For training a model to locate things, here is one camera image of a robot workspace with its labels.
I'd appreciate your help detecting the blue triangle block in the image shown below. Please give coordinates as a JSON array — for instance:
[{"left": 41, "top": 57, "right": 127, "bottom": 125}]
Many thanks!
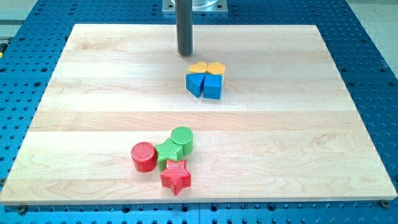
[{"left": 185, "top": 73, "right": 205, "bottom": 98}]

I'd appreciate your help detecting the green cylinder block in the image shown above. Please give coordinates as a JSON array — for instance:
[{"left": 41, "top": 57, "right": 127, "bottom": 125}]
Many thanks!
[{"left": 170, "top": 126, "right": 193, "bottom": 156}]

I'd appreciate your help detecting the blue cube block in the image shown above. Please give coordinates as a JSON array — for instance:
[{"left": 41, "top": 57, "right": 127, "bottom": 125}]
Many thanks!
[{"left": 203, "top": 74, "right": 223, "bottom": 100}]

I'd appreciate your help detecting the left yellow heart block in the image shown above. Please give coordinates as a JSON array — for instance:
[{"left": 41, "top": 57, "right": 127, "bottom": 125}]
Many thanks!
[{"left": 188, "top": 61, "right": 207, "bottom": 73}]

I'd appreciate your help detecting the yellow heart block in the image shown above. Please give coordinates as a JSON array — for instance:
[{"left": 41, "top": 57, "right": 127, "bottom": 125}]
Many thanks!
[
  {"left": 188, "top": 61, "right": 207, "bottom": 73},
  {"left": 206, "top": 62, "right": 226, "bottom": 75}
]

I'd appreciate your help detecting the right yellow heart block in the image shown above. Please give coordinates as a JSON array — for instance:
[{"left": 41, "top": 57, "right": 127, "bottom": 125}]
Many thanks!
[{"left": 206, "top": 62, "right": 226, "bottom": 75}]

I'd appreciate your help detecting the green star block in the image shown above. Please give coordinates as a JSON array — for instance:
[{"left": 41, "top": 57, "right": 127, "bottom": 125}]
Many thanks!
[{"left": 155, "top": 138, "right": 183, "bottom": 172}]

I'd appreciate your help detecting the red star block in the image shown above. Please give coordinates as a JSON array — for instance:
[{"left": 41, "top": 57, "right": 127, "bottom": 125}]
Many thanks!
[{"left": 160, "top": 160, "right": 192, "bottom": 195}]

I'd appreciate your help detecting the red cylinder block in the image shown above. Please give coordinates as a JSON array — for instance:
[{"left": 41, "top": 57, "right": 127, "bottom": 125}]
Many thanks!
[{"left": 131, "top": 142, "right": 157, "bottom": 172}]

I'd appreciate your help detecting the wooden board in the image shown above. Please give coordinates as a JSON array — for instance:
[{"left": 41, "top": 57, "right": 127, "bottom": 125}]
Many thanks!
[{"left": 1, "top": 24, "right": 397, "bottom": 205}]

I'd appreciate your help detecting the silver metal mounting plate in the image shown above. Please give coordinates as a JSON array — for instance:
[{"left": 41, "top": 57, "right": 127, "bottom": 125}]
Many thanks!
[{"left": 161, "top": 0, "right": 228, "bottom": 15}]

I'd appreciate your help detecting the blue perforated metal base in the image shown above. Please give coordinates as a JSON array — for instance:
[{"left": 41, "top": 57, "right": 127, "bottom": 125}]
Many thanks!
[{"left": 1, "top": 1, "right": 397, "bottom": 223}]

